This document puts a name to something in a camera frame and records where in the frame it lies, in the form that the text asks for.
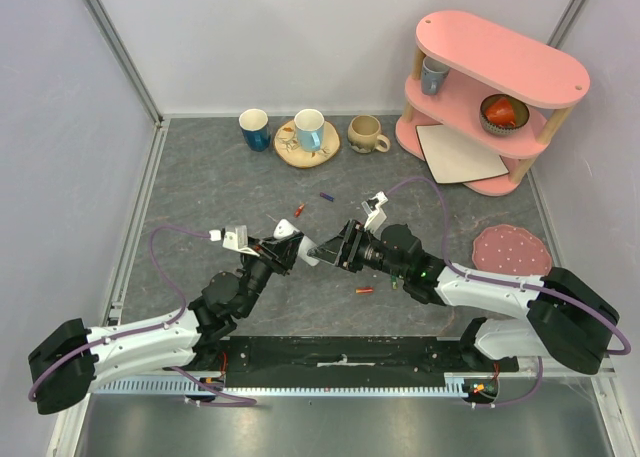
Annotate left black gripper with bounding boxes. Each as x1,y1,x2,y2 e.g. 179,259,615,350
239,231,306,318

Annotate white remote control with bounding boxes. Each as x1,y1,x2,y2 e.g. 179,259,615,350
273,219,320,267

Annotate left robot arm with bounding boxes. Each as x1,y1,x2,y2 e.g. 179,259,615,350
27,226,305,415

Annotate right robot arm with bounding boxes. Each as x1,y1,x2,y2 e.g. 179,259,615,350
308,220,619,375

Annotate red battery near centre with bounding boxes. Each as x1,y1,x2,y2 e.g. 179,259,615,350
294,203,306,218

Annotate purple battery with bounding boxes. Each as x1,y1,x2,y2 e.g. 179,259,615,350
319,192,335,202

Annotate beige floral saucer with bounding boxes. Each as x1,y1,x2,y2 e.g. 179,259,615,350
273,119,341,169

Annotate beige ceramic mug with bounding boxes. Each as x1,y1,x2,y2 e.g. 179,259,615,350
347,115,391,154

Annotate light blue mug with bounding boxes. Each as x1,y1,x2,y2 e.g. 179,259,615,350
294,109,325,152

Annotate dark blue mug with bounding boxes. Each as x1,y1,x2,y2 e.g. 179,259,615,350
239,108,271,152

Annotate white square plate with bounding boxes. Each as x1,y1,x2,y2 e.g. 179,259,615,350
416,125,508,184

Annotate pink dotted plate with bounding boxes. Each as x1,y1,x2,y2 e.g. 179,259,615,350
472,224,553,276

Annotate grey mug on shelf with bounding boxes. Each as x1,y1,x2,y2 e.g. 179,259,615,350
421,57,450,95

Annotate red cup in bowl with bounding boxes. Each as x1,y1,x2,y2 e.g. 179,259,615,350
484,97,516,127

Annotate pink three-tier shelf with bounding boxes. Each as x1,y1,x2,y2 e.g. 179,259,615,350
395,10,590,197

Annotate patterned dark bowl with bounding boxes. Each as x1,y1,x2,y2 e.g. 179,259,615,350
479,94,530,136

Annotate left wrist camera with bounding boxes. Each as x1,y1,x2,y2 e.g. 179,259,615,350
209,225,259,257

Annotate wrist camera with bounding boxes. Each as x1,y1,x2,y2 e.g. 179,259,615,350
361,192,388,233
209,225,259,257

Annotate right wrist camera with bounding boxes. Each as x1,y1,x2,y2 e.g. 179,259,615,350
361,192,388,233

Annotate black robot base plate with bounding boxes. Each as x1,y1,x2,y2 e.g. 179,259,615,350
185,336,519,389

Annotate white cable duct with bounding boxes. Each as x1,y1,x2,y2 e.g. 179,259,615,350
93,374,472,398

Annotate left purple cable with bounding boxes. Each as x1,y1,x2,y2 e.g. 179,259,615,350
27,225,214,403

